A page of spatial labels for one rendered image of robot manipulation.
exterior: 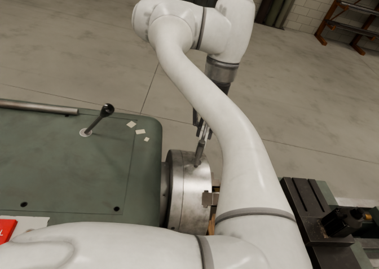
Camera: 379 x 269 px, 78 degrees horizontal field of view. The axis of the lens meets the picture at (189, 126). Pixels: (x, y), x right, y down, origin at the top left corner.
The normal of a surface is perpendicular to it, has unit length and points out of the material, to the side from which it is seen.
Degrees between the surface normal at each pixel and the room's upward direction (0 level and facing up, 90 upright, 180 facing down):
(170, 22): 50
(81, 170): 0
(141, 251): 22
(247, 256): 14
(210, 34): 82
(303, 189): 0
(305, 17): 90
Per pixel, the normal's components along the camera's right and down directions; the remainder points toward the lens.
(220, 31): -0.10, 0.43
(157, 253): 0.20, -0.92
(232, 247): 0.03, -0.97
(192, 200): 0.21, -0.14
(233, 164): -0.62, -0.63
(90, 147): 0.22, -0.72
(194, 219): 0.16, 0.20
